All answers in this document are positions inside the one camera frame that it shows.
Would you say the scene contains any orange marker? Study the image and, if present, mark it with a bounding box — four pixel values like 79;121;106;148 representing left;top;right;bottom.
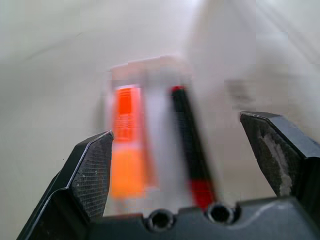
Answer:
109;85;157;201

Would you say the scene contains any black marker with red cap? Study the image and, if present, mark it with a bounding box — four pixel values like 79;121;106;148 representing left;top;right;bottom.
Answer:
170;85;218;209

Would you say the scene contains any transparent pencil case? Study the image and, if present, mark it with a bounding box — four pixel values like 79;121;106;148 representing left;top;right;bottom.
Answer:
99;55;226;210

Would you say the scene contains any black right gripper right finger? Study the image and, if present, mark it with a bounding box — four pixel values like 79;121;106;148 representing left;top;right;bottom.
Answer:
239;111;320;223

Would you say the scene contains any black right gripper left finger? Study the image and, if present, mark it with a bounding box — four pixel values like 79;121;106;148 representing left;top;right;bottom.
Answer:
16;130;115;240

